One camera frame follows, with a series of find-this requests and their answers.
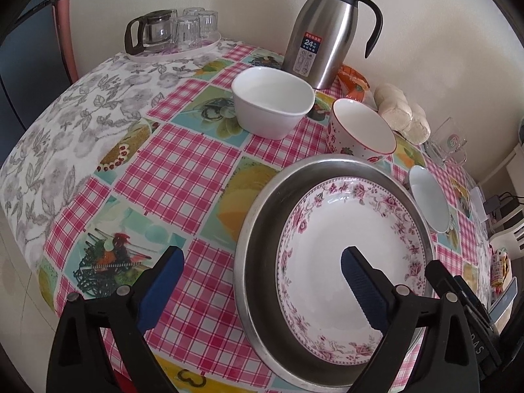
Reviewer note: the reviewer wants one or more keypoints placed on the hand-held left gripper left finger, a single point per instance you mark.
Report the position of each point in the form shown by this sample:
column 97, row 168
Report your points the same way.
column 161, row 290

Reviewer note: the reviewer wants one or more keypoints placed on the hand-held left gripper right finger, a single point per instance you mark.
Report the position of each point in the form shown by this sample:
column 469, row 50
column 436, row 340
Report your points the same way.
column 364, row 290

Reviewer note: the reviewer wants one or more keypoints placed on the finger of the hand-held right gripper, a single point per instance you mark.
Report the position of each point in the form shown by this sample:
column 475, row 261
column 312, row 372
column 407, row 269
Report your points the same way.
column 440, row 276

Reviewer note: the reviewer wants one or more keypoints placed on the round floral plate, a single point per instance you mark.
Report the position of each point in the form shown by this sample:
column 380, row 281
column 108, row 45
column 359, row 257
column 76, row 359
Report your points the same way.
column 323, row 245

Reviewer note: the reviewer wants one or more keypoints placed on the light blue bowl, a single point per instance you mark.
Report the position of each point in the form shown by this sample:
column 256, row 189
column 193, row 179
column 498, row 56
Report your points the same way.
column 430, row 200

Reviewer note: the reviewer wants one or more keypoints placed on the stainless steel basin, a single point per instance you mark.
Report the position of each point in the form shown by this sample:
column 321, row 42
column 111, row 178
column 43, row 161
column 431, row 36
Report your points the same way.
column 262, row 254

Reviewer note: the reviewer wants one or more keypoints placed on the strawberry print bowl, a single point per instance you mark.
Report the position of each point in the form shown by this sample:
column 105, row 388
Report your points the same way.
column 360, row 127

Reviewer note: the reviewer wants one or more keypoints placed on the small white bowl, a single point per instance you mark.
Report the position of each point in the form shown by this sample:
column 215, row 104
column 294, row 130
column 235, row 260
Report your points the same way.
column 270, row 94

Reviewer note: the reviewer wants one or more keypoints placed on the cartoon snack packet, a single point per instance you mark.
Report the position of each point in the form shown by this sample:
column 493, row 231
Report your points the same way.
column 499, row 268

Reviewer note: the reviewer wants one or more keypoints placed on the white plastic chair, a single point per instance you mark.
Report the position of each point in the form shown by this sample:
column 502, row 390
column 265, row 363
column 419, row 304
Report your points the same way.
column 509, row 235

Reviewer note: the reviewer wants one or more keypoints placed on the white power strip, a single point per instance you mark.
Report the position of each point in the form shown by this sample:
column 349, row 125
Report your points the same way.
column 477, row 202

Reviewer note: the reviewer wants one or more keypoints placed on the black power adapter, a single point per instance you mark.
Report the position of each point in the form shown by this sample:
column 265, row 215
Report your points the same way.
column 493, row 205

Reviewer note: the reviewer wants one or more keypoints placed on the checked printed tablecloth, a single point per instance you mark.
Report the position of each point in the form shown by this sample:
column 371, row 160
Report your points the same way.
column 163, row 163

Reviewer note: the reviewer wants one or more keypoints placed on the glass mug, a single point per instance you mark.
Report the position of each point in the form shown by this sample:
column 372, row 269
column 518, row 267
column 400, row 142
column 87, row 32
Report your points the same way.
column 444, row 143

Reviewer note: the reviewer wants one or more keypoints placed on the bag of steamed buns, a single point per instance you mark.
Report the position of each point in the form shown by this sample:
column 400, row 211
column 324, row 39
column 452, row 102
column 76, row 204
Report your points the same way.
column 401, row 114

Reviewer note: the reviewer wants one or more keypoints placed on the orange snack packet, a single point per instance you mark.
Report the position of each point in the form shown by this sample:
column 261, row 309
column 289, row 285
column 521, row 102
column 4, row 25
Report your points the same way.
column 354, row 80

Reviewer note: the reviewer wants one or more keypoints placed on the white serving tray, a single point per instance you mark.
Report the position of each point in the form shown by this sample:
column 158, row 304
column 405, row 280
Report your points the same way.
column 163, row 56

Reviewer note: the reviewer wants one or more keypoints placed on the clear drinking glass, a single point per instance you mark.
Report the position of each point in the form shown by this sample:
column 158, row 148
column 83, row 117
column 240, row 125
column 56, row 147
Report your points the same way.
column 208, row 22
column 187, row 32
column 193, row 12

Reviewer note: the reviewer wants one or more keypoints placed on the glass teapot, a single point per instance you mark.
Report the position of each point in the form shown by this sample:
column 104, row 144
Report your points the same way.
column 155, row 30

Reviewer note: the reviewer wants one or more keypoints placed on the stainless steel thermos jug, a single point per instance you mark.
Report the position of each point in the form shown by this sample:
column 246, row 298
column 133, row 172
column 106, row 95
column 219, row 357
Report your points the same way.
column 319, row 32

